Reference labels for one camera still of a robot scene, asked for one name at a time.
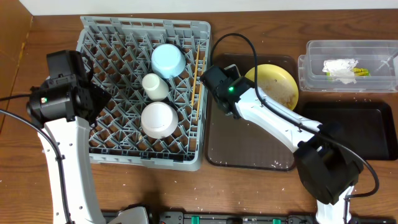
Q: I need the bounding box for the yellow plate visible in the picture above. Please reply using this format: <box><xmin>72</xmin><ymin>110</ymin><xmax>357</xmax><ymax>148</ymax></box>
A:
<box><xmin>257</xmin><ymin>64</ymin><xmax>299</xmax><ymax>111</ymax></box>

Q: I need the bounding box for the light blue bowl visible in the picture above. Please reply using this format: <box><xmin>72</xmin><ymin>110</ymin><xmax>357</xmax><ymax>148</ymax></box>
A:
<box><xmin>151</xmin><ymin>44</ymin><xmax>186</xmax><ymax>79</ymax></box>

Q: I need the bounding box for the white cup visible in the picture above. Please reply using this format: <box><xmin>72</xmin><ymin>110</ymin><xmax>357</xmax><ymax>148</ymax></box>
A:
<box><xmin>142</xmin><ymin>73</ymin><xmax>169</xmax><ymax>101</ymax></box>

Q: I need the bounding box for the white napkin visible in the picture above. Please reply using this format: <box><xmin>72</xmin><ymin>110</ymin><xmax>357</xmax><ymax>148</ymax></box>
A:
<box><xmin>322</xmin><ymin>58</ymin><xmax>358</xmax><ymax>84</ymax></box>

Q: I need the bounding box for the yellow green snack wrapper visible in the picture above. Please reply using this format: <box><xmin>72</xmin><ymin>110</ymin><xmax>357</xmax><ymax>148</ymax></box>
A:
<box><xmin>322</xmin><ymin>67</ymin><xmax>371</xmax><ymax>77</ymax></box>

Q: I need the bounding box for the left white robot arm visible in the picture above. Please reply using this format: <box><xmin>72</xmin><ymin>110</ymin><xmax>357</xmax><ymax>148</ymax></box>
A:
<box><xmin>26</xmin><ymin>50</ymin><xmax>111</xmax><ymax>223</ymax></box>

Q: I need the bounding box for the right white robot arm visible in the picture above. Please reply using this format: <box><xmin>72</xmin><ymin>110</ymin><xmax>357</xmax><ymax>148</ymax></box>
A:
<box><xmin>200</xmin><ymin>66</ymin><xmax>363</xmax><ymax>223</ymax></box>

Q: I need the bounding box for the grey dishwasher rack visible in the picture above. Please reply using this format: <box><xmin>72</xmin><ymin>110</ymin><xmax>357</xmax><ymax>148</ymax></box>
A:
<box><xmin>76</xmin><ymin>16</ymin><xmax>211</xmax><ymax>171</ymax></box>

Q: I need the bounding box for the dark brown serving tray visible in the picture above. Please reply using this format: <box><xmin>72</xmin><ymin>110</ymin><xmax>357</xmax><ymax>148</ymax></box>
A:
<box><xmin>204</xmin><ymin>54</ymin><xmax>297</xmax><ymax>172</ymax></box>

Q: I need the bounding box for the black tray bin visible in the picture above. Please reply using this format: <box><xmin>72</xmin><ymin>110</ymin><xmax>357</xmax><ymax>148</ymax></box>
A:
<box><xmin>302</xmin><ymin>102</ymin><xmax>397</xmax><ymax>161</ymax></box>

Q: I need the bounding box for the clear plastic bin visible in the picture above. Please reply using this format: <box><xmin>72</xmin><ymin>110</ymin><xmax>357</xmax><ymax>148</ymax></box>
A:
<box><xmin>298</xmin><ymin>40</ymin><xmax>397</xmax><ymax>93</ymax></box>

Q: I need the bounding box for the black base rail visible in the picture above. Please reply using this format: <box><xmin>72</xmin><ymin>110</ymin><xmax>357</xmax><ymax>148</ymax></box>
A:
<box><xmin>101</xmin><ymin>203</ymin><xmax>396</xmax><ymax>224</ymax></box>

